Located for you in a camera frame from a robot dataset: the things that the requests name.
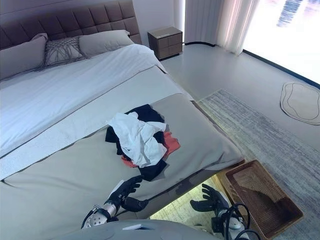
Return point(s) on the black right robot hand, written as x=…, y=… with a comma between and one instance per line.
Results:
x=212, y=200

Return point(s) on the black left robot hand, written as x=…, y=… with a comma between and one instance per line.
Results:
x=125, y=190

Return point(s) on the white shirt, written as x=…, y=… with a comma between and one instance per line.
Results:
x=140, y=140

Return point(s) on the orange garment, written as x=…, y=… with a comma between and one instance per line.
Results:
x=171, y=142

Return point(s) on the black garment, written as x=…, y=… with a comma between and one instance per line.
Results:
x=150, y=116

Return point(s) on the brown woven laundry basket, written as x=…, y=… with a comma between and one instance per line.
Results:
x=272, y=197

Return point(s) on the bed with white duvet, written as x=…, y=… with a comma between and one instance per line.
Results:
x=62, y=180

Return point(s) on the pale grey bed sheet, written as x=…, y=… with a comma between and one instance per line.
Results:
x=82, y=112

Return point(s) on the grey robot torso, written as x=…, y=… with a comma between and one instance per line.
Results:
x=162, y=231

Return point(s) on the grey striped rug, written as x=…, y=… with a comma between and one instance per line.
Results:
x=275, y=140

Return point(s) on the white duvet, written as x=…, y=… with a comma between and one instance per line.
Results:
x=62, y=85

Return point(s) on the oval beige floor mat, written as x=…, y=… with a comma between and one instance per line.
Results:
x=300, y=102

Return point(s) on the beige pillow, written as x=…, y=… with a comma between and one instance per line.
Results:
x=20, y=57
x=105, y=42

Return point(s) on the grey patterned cushion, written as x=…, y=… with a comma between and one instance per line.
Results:
x=62, y=51

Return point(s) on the wooden nightstand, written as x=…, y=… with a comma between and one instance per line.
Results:
x=166, y=41

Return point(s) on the brown tufted headboard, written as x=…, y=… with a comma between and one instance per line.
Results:
x=75, y=20

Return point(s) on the sheer white curtain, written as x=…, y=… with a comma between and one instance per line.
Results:
x=220, y=22

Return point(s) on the black window floor rail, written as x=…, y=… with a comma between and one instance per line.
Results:
x=275, y=65

